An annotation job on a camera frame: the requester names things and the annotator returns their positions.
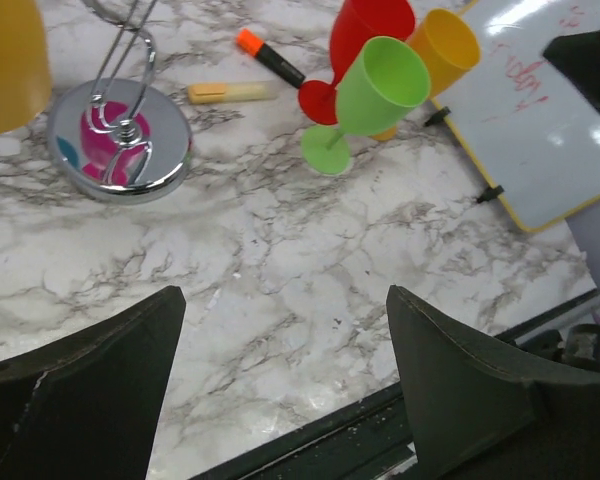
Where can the orange black highlighter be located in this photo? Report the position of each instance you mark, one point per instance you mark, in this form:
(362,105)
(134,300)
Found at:
(269,58)

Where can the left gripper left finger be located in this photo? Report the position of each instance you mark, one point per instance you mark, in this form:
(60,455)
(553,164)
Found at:
(87,406)

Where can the chrome wine glass rack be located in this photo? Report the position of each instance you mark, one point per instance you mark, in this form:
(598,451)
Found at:
(119,140)

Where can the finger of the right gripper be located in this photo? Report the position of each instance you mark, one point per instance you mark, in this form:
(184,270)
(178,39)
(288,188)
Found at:
(577,58)

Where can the red wine glass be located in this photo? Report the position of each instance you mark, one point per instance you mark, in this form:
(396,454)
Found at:
(356,23)

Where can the whiteboard with yellow frame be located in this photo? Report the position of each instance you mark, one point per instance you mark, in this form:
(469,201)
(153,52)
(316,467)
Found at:
(532,135)

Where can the yellow wine glass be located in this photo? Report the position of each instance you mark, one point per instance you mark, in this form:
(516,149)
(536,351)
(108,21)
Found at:
(435,52)
(25,76)

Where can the pale yellow marker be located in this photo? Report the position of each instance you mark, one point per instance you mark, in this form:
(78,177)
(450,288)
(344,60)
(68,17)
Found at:
(222,92)

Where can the green wine glass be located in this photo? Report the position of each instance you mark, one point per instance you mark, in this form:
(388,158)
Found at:
(362,108)

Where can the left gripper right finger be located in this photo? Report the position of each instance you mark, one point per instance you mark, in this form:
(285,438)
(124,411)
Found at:
(482,408)

